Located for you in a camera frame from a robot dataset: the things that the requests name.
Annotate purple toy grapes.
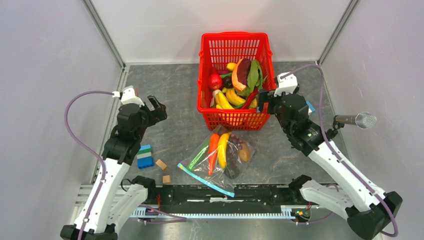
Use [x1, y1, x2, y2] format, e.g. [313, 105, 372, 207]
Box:
[228, 133, 245, 153]

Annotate green toy pepper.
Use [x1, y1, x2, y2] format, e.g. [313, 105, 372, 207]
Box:
[187, 140, 210, 171]

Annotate brown toy potato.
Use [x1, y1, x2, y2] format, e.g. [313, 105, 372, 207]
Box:
[238, 143, 252, 162]

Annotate single yellow toy banana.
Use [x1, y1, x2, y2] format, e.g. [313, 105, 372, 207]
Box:
[217, 132, 231, 169]

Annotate red toy chili pepper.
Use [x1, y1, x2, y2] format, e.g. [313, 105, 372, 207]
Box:
[207, 133, 220, 176]

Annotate clear zip top bag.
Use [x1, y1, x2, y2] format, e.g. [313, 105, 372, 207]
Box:
[177, 125, 255, 197]

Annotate dark round toy plum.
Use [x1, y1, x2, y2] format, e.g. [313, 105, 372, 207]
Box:
[223, 163, 240, 180]

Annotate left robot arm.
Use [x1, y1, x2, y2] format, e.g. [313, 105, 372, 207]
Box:
[60, 95, 167, 240]

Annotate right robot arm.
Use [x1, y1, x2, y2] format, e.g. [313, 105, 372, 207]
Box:
[257, 89, 403, 240]

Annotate yellow toy starfruit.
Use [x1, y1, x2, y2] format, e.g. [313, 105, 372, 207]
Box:
[249, 98, 258, 109]

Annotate white blue toy block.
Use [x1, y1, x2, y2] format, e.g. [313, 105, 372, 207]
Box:
[306, 100, 316, 116]

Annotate green toy corn husk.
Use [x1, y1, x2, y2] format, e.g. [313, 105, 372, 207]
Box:
[245, 59, 267, 95]

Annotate blue green stacked blocks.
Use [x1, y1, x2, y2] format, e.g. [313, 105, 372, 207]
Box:
[136, 144, 154, 169]

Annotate yellow toy banana bunch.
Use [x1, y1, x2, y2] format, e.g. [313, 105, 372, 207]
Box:
[214, 88, 246, 110]

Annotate yellow toy lemon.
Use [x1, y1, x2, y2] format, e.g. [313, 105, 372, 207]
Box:
[226, 62, 237, 72]

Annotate wooden block beside stack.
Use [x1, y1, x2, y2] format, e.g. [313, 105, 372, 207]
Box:
[155, 159, 168, 171]

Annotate white toy garlic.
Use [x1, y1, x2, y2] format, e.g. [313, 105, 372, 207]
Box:
[212, 89, 222, 98]

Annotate red toy apple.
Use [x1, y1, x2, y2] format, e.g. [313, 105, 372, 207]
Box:
[207, 73, 223, 91]

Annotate small wooden cube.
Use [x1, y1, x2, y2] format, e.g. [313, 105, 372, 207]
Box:
[162, 175, 172, 185]

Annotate silver microphone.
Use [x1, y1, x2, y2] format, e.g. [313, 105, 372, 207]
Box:
[326, 112, 377, 140]

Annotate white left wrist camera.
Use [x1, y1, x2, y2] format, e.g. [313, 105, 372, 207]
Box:
[112, 85, 145, 107]

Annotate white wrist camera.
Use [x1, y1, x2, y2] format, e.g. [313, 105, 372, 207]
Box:
[274, 72, 298, 97]
[112, 85, 145, 107]

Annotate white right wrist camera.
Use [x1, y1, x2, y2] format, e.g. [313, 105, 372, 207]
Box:
[274, 72, 298, 97]

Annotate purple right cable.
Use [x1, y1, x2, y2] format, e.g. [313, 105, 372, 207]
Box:
[279, 63, 399, 238]

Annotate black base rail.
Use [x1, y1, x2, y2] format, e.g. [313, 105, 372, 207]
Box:
[131, 183, 316, 224]

